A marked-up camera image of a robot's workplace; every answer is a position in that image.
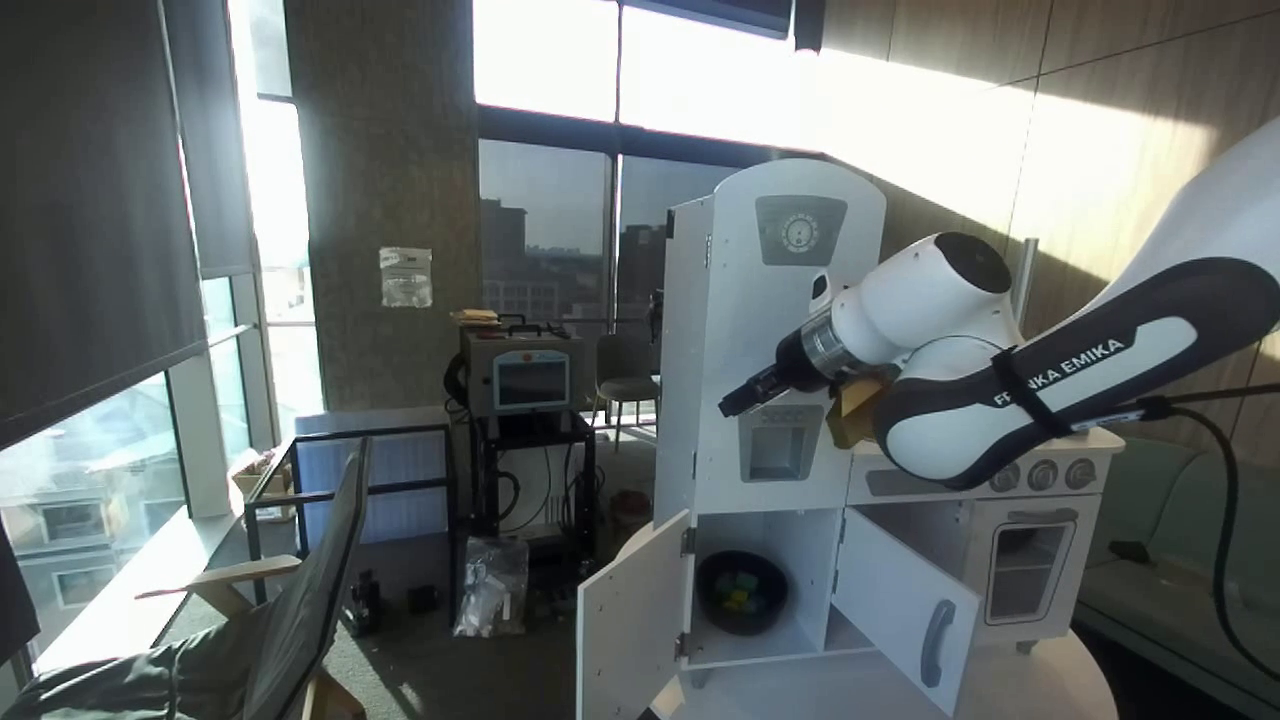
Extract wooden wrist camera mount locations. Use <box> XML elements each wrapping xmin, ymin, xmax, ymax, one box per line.
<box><xmin>827</xmin><ymin>378</ymin><xmax>888</xmax><ymax>448</ymax></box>

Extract black metal cart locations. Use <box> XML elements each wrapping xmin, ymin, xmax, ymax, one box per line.
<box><xmin>459</xmin><ymin>412</ymin><xmax>601</xmax><ymax>618</ymax></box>

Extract white fridge door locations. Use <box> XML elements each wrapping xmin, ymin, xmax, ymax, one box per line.
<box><xmin>577</xmin><ymin>514</ymin><xmax>689</xmax><ymax>720</ymax></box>

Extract grey monitor device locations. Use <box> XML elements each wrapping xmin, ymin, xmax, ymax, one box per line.
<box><xmin>465</xmin><ymin>331</ymin><xmax>581</xmax><ymax>416</ymax></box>

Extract white under-sink cabinet door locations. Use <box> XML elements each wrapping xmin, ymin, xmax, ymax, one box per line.
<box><xmin>834</xmin><ymin>509</ymin><xmax>982</xmax><ymax>718</ymax></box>

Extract tall white cabinet door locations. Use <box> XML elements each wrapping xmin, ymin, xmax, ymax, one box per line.
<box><xmin>698</xmin><ymin>161</ymin><xmax>888</xmax><ymax>514</ymax></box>

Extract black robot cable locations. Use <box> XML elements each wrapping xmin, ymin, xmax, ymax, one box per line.
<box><xmin>1118</xmin><ymin>379</ymin><xmax>1280</xmax><ymax>683</ymax></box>

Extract clear plastic bag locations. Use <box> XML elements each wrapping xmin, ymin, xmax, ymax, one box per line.
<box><xmin>454</xmin><ymin>537</ymin><xmax>530</xmax><ymax>640</ymax></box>

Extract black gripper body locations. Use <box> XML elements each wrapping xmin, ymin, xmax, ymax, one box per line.
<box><xmin>720</xmin><ymin>344</ymin><xmax>817</xmax><ymax>416</ymax></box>

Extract black bowl with food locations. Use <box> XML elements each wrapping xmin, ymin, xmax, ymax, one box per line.
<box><xmin>698</xmin><ymin>553</ymin><xmax>787</xmax><ymax>635</ymax></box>

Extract white toy kitchen cabinet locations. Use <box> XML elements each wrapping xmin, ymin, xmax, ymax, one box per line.
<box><xmin>650</xmin><ymin>155</ymin><xmax>1127</xmax><ymax>677</ymax></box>

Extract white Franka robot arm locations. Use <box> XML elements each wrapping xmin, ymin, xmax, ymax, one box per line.
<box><xmin>720</xmin><ymin>122</ymin><xmax>1280</xmax><ymax>490</ymax></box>

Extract paper notice on pillar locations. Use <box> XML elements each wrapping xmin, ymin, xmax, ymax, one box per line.
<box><xmin>380</xmin><ymin>249</ymin><xmax>431</xmax><ymax>310</ymax></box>

